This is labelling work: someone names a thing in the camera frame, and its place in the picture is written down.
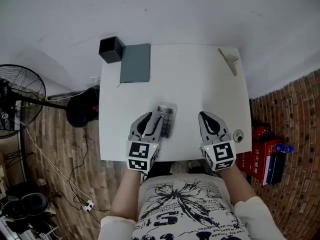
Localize person's right forearm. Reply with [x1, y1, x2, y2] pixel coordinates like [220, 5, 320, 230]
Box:
[219, 164, 256, 206]

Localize red fire extinguisher box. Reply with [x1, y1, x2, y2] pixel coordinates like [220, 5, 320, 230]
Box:
[235, 138, 281, 188]

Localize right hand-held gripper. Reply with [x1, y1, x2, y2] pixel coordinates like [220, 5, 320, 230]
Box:
[197, 110, 237, 173]

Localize red fire extinguisher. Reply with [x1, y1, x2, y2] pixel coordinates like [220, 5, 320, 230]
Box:
[250, 122, 272, 142]

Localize black padded chair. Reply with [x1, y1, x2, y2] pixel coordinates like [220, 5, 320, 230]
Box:
[0, 192, 50, 235]

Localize white power strip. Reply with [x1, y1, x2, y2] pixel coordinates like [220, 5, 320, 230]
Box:
[83, 199, 95, 214]

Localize transparent calculator with dark buttons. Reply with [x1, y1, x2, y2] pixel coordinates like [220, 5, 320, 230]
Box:
[153, 101, 179, 140]

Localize round desk cable grommet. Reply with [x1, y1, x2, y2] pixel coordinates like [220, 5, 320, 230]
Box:
[232, 129, 245, 143]

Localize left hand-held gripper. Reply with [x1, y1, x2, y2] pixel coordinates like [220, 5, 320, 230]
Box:
[125, 111, 164, 173]

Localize grey notebook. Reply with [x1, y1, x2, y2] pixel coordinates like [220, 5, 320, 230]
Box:
[119, 42, 152, 84]

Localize black square pen holder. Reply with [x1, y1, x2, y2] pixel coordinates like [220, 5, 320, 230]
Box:
[98, 36, 124, 65]

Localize black rectangular box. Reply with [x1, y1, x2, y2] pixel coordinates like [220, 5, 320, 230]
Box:
[265, 152, 287, 186]

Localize black cable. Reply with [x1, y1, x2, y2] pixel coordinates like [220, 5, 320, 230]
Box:
[48, 125, 111, 213]

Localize blue plastic bottle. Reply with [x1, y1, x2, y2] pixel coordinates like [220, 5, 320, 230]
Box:
[274, 143, 295, 154]

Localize white shirt with black print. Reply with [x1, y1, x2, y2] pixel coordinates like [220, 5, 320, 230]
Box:
[97, 172, 288, 240]

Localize person's left forearm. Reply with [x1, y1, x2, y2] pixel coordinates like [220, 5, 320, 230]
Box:
[109, 169, 144, 220]

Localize white cable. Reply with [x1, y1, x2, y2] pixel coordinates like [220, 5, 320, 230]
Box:
[25, 127, 90, 203]

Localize black floor fan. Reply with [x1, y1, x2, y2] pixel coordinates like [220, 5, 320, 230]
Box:
[0, 63, 101, 138]

